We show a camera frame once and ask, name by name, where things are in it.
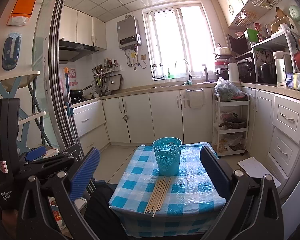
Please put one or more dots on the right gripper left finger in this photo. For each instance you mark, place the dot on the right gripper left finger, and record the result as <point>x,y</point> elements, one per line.
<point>81,173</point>

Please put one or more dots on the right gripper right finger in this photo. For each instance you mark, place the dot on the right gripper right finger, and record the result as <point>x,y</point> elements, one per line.
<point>218,171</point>

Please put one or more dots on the white step stool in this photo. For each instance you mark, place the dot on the white step stool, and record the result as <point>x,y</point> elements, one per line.
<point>253,168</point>

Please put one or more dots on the blue white checkered tablecloth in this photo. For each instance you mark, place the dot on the blue white checkered tablecloth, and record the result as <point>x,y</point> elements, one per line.
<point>185,204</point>

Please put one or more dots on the white rolling storage cart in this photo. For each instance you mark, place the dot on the white rolling storage cart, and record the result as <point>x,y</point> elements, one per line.
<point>230,125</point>

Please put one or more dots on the teal perforated plastic bucket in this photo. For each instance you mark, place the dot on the teal perforated plastic bucket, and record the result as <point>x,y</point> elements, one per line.
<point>167,152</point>

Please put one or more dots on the blue mop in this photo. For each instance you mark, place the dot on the blue mop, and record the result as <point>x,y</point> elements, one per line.
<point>69,109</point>

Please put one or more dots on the plastic bag of vegetables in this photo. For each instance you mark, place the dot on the plastic bag of vegetables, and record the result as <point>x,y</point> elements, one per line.
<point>226,90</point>

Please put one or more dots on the black frying pan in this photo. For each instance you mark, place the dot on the black frying pan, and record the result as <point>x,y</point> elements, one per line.
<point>78,93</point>

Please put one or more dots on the white thermos jug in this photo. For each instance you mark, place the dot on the white thermos jug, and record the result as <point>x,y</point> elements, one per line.
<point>233,72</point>

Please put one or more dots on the white electric kettle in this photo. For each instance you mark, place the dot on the white electric kettle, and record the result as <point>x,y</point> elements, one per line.
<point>283,64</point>

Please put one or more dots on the black microwave oven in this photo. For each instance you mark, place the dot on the black microwave oven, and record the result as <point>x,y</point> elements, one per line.
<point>238,45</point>

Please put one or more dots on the black range hood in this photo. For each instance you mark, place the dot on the black range hood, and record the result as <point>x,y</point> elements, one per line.
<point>72,51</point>

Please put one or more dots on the white countertop shelf rack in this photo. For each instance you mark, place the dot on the white countertop shelf rack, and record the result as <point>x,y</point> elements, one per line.
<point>285,39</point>

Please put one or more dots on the grey gas water heater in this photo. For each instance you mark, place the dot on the grey gas water heater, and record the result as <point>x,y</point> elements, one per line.
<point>128,33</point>

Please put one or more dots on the wall utensil rack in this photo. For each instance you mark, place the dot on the wall utensil rack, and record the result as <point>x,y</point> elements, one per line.
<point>106,77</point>

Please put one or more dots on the orange package on wall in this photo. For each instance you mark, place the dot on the orange package on wall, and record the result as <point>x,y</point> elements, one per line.
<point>21,13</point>

